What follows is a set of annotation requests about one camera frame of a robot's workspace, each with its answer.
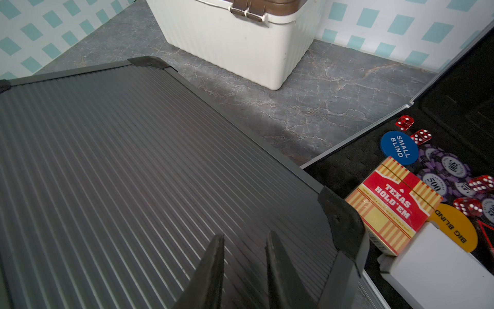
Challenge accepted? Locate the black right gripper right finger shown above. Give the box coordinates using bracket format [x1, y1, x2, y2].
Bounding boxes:
[266, 230, 317, 308]

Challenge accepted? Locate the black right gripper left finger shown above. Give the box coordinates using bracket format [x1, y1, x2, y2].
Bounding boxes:
[173, 234, 225, 308]

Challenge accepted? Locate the large black poker case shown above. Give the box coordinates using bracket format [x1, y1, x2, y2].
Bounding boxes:
[1, 57, 369, 308]

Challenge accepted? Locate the small silver poker case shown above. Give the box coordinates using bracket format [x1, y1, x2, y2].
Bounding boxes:
[304, 25, 493, 308]

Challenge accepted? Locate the red Texas Hold'em card box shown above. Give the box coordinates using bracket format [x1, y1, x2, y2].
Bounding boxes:
[346, 157, 443, 256]

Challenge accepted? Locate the white card box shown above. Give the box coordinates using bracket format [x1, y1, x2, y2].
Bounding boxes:
[378, 223, 493, 308]

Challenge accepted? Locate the yellow big blind button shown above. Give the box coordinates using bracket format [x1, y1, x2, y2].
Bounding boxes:
[428, 204, 478, 252]

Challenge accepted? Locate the blue small blind button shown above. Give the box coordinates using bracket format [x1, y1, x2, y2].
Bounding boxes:
[380, 131, 419, 166]

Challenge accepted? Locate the purple 500 chip front left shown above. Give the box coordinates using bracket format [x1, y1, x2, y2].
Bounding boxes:
[416, 169, 454, 201]

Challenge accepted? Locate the purple 500 chip centre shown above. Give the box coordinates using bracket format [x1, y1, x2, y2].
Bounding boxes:
[452, 182, 477, 198]

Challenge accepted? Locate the red die lower middle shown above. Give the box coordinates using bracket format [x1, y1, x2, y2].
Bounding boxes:
[453, 198, 483, 217]

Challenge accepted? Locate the red die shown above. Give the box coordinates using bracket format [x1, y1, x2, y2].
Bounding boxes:
[468, 175, 494, 194]
[395, 115, 415, 131]
[453, 198, 483, 217]
[410, 130, 432, 145]

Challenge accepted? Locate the red die far left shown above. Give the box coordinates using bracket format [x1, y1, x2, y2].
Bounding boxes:
[395, 115, 415, 131]

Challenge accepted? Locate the purple 500 chip stack top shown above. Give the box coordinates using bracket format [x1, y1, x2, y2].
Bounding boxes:
[419, 144, 472, 182]

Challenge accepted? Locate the purple 500 chip stack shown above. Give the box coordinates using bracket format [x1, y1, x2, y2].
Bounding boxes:
[419, 144, 472, 182]
[477, 193, 494, 225]

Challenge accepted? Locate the black triangular all-in marker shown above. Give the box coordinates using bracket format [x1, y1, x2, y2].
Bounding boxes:
[477, 220, 493, 255]

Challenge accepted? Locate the purple 500 chip stack right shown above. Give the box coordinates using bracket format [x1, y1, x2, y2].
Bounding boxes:
[477, 193, 494, 225]

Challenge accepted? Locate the red die upper middle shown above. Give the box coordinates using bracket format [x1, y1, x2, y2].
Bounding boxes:
[468, 175, 494, 194]

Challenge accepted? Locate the white and brown tackle box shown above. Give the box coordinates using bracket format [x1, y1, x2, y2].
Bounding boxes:
[147, 0, 325, 90]

